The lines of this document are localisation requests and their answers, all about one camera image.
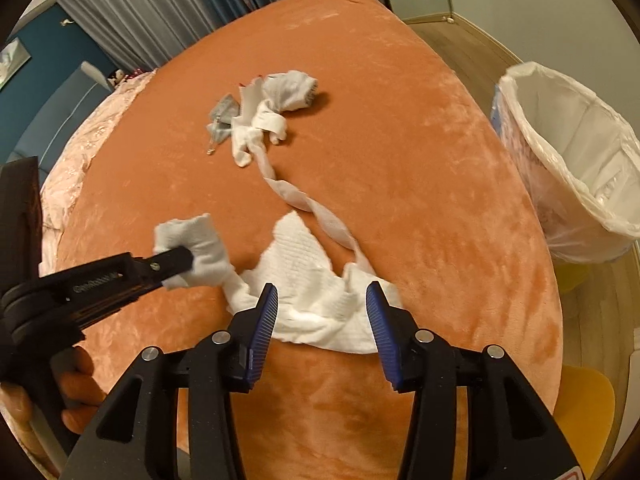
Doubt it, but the orange velvet bed blanket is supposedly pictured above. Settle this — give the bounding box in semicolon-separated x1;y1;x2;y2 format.
41;0;565;480

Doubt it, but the white balled sock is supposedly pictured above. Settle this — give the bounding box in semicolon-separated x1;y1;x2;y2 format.
262;70;318;113

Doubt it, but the pink satin quilt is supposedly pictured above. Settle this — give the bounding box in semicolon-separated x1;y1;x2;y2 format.
39;70;157;275

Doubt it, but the framed wall picture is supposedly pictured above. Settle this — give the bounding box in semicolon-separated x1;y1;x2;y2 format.
0;37;32;89

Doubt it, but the person's left hand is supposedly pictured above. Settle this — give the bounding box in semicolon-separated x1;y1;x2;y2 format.
1;347;105;478

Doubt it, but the grey foil wrapper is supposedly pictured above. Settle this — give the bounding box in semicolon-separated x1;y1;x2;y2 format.
206;93;240;155

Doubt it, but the stuffed toy by headboard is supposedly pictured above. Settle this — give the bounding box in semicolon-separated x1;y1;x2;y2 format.
106;68;130;89

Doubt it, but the white lined trash bin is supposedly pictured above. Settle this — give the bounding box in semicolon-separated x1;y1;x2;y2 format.
490;62;639;263

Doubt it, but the white tissue strip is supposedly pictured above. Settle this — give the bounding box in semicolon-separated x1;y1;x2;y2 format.
154;76;377;354

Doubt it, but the blue padded headboard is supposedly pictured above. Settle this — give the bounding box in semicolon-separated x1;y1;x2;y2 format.
9;61;114;185

